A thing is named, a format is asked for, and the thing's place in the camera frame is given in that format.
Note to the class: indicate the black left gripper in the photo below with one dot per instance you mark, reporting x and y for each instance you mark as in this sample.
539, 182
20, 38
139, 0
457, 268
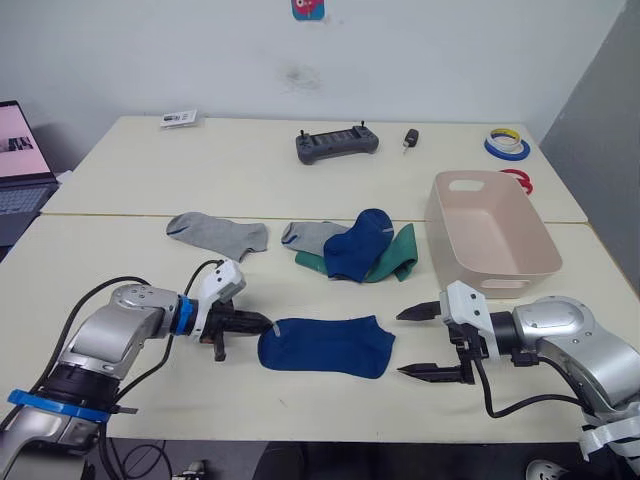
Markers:
222, 320

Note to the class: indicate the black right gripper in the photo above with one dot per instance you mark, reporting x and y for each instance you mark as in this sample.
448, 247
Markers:
470, 345

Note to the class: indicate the dark blue sock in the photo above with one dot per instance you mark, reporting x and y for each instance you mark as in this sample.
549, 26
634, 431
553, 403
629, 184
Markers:
325, 347
357, 247

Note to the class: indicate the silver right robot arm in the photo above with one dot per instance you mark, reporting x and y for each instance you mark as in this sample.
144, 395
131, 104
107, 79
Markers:
565, 320

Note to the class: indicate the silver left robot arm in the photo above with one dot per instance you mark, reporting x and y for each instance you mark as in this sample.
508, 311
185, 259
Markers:
100, 330

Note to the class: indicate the pink plastic container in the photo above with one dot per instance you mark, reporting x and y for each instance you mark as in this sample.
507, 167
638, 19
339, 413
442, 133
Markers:
492, 235

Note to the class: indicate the grey sock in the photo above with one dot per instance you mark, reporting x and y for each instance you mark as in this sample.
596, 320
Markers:
310, 236
220, 235

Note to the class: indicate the green sock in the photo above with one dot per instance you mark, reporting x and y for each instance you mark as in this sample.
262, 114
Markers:
395, 252

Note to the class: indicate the white perforated rounded object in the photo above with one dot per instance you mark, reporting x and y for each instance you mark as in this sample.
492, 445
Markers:
546, 471

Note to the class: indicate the red tape roll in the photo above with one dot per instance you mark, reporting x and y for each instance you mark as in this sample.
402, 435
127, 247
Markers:
525, 180

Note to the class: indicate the grey remote controller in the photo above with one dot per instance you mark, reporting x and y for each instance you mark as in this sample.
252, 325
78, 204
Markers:
335, 145

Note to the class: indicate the blue tape roll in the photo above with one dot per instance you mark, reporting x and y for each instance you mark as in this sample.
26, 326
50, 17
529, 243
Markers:
507, 155

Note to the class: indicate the black car key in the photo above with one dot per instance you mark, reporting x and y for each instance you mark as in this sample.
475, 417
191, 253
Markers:
411, 136

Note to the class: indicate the small white card package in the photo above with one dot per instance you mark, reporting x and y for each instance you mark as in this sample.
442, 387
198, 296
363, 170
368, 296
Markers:
178, 118

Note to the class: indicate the yellow tape roll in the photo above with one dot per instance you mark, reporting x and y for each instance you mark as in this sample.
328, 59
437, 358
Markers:
505, 133

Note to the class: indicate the grey laptop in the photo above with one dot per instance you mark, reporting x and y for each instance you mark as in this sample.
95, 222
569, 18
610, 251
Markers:
22, 170

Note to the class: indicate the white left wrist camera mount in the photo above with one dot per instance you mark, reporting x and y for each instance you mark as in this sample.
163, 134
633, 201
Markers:
222, 280

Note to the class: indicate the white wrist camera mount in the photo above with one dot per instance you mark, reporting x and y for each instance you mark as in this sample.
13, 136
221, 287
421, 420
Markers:
462, 305
222, 280

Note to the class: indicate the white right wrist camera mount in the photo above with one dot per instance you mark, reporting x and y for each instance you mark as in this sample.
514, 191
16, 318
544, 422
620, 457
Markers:
462, 305

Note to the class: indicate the blue pink wall sticker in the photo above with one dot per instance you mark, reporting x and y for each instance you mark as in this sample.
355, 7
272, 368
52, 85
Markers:
307, 9

